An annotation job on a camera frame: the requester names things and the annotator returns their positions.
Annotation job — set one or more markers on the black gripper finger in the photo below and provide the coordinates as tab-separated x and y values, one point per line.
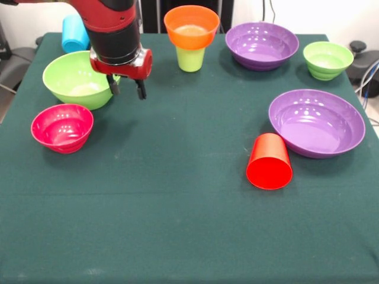
141	88
114	85

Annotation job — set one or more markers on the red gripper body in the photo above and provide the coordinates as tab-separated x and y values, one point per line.
124	69

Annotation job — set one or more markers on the large green bowl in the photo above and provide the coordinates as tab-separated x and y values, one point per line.
71	85

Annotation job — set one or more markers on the yellow-green cup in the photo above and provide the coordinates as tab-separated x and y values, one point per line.
190	60

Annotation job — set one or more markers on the blue cup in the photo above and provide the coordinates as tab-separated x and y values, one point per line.
72	38

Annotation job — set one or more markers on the orange bowl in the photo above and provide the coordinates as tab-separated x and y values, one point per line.
191	40

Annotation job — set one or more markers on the pink bowl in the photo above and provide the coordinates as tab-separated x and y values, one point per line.
62	133

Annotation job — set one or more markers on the red cup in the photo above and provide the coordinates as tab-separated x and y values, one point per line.
269	174

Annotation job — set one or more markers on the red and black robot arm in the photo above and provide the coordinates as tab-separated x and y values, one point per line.
112	32

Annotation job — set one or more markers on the black chair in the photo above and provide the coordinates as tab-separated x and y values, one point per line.
365	63
14	66

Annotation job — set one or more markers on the purple bowl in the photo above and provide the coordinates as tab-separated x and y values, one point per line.
316	127
260	44

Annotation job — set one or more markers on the dark green tablecloth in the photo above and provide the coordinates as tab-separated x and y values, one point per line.
177	222

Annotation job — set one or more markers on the small green bowl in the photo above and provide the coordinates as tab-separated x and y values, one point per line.
327	63

